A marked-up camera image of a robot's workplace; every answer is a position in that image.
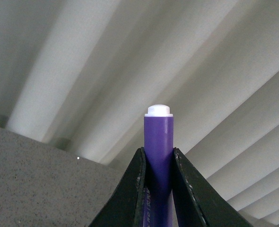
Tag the purple highlighter pen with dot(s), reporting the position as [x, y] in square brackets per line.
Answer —
[158, 147]

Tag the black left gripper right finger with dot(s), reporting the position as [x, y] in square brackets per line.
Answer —
[197, 204]

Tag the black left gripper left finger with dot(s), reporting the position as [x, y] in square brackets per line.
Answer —
[126, 205]

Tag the white pleated curtain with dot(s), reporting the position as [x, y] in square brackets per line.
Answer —
[77, 77]

